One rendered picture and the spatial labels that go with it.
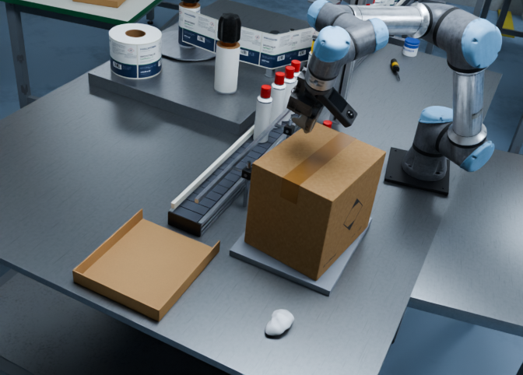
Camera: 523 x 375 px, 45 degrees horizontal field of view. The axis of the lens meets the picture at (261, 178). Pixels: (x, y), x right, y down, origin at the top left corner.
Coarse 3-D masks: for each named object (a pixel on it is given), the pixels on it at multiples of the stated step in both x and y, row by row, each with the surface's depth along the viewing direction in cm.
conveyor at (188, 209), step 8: (280, 128) 223; (272, 136) 218; (248, 144) 212; (264, 144) 213; (240, 152) 208; (256, 152) 209; (264, 152) 210; (232, 160) 204; (248, 160) 204; (224, 168) 200; (216, 176) 196; (232, 176) 196; (240, 176) 197; (208, 184) 192; (224, 184) 192; (232, 184) 193; (200, 192) 188; (216, 192) 189; (224, 192) 189; (184, 200) 184; (192, 200) 185; (208, 200) 185; (216, 200) 186; (176, 208) 181; (184, 208) 182; (192, 208) 182; (200, 208) 182; (208, 208) 182; (184, 216) 178; (192, 216) 178; (200, 216) 179
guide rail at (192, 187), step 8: (248, 136) 212; (240, 144) 208; (224, 152) 200; (232, 152) 204; (216, 160) 196; (224, 160) 200; (208, 168) 193; (216, 168) 196; (200, 176) 189; (208, 176) 192; (192, 184) 185; (184, 192) 182; (176, 200) 178
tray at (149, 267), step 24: (120, 240) 174; (144, 240) 175; (168, 240) 176; (192, 240) 177; (96, 264) 166; (120, 264) 167; (144, 264) 168; (168, 264) 169; (192, 264) 169; (96, 288) 157; (120, 288) 160; (144, 288) 161; (168, 288) 161; (144, 312) 153
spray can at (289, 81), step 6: (288, 66) 217; (288, 72) 216; (288, 78) 217; (294, 78) 220; (288, 84) 218; (294, 84) 219; (288, 90) 219; (288, 96) 221; (288, 114) 225; (282, 120) 226; (288, 120) 227
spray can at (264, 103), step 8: (264, 88) 202; (264, 96) 204; (264, 104) 204; (256, 112) 208; (264, 112) 206; (256, 120) 209; (264, 120) 208; (256, 128) 211; (264, 128) 210; (256, 136) 212
